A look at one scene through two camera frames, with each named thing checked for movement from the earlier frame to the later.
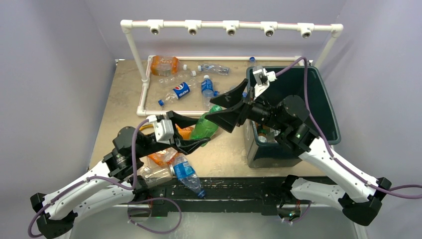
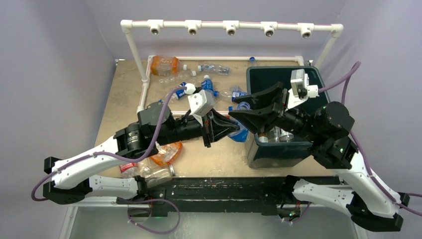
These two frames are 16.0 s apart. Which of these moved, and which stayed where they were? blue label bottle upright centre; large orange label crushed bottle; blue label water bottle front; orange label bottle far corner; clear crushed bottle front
Moved: blue label water bottle front
Stayed: large orange label crushed bottle; blue label bottle upright centre; orange label bottle far corner; clear crushed bottle front
